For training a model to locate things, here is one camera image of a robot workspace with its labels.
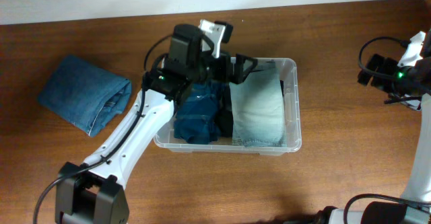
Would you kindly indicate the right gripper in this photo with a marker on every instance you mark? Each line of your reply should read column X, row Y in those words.
column 389, row 66

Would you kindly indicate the clear plastic storage bin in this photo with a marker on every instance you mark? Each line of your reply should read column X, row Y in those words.
column 164, row 138

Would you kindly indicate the large black taped garment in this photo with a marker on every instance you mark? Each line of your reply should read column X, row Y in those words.
column 282, row 87

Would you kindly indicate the small black taped garment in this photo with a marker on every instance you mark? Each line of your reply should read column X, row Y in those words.
column 224, row 117

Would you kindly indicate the teal taped garment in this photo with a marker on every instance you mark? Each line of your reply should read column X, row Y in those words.
column 195, row 121

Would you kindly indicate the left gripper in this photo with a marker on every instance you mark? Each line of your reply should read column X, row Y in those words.
column 224, row 68

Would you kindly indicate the light blue jeans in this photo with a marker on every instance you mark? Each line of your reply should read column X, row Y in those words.
column 258, row 109

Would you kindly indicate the dark blue jeans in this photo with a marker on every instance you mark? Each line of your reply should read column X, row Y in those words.
column 85, row 95

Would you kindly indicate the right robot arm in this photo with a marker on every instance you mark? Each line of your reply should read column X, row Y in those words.
column 406, row 82

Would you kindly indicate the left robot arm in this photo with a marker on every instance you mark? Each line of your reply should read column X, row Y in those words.
column 94, row 192

